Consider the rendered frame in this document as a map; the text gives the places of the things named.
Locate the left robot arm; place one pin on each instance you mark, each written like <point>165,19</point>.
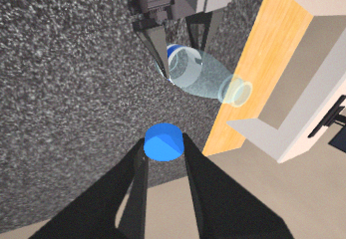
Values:
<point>207,5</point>

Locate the blue bottle cap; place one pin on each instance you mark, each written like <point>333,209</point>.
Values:
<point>163,141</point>

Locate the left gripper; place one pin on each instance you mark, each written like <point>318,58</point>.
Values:
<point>171,9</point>

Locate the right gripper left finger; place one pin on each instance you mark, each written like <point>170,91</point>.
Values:
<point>92,215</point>

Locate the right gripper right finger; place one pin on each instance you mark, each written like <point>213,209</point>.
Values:
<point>230,211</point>

